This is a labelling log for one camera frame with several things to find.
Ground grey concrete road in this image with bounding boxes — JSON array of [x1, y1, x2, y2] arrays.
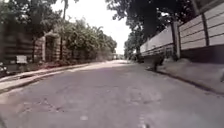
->
[[0, 59, 224, 128]]

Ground row of green trees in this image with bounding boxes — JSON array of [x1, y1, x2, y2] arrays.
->
[[0, 0, 118, 68]]

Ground large overhanging trees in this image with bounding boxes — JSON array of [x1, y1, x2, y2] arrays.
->
[[105, 0, 201, 61]]

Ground gateway with stone pillars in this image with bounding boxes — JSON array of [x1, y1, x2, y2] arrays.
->
[[41, 31, 63, 64]]

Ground raised concrete sidewalk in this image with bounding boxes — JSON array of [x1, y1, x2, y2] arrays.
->
[[0, 62, 98, 94]]

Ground concrete roadside verge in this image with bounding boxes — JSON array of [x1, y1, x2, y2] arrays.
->
[[146, 56, 224, 96]]

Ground small white sign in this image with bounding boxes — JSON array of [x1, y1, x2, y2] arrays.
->
[[15, 55, 28, 65]]

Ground dark slatted fence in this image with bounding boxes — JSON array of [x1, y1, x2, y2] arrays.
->
[[0, 23, 44, 73]]

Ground pale panelled boundary wall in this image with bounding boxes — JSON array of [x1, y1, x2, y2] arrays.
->
[[139, 1, 224, 64]]

